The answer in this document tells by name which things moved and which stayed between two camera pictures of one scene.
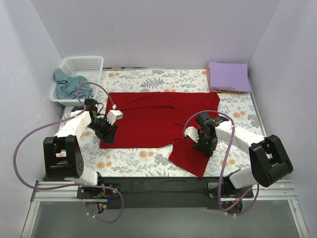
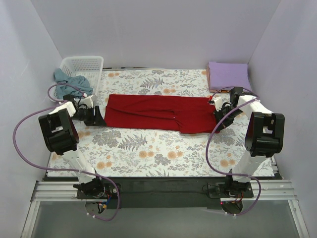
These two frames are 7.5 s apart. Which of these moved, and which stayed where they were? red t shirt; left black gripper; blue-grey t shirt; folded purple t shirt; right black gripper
Moved: left black gripper; right black gripper; red t shirt
Stayed: folded purple t shirt; blue-grey t shirt
